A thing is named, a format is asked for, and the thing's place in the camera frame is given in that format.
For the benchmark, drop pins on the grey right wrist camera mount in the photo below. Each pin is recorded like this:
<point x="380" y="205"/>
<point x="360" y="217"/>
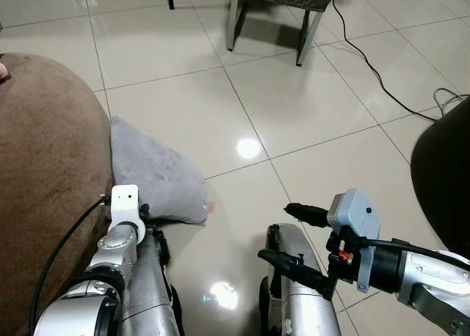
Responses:
<point x="356" y="211"/>

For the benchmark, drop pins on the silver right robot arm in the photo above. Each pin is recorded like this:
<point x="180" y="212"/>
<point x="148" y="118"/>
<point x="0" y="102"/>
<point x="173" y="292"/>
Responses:
<point x="433" y="285"/>

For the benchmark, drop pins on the silver right robot leg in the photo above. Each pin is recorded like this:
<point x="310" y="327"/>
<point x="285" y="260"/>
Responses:
<point x="301" y="307"/>

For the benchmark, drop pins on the silver left robot leg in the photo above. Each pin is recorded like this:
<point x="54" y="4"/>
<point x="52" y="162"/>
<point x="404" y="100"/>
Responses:
<point x="150" y="292"/>

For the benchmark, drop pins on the grey pillow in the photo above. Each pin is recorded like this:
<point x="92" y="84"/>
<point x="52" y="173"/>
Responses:
<point x="158" y="178"/>

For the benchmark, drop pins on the silver robot leg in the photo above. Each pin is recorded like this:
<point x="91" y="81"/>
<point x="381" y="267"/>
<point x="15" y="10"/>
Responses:
<point x="150" y="292"/>
<point x="301" y="307"/>

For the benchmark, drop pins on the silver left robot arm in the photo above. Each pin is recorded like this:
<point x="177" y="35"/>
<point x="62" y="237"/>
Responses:
<point x="95" y="277"/>

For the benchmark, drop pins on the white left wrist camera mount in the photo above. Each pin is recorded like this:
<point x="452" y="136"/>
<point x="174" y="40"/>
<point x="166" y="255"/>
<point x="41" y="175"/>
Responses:
<point x="125" y="207"/>

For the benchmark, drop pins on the grey metal frame chair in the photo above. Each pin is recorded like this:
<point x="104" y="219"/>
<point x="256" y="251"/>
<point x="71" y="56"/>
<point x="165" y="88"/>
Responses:
<point x="233" y="20"/>

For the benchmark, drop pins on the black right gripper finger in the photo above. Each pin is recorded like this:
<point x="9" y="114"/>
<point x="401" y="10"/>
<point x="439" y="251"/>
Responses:
<point x="294" y="267"/>
<point x="307" y="213"/>

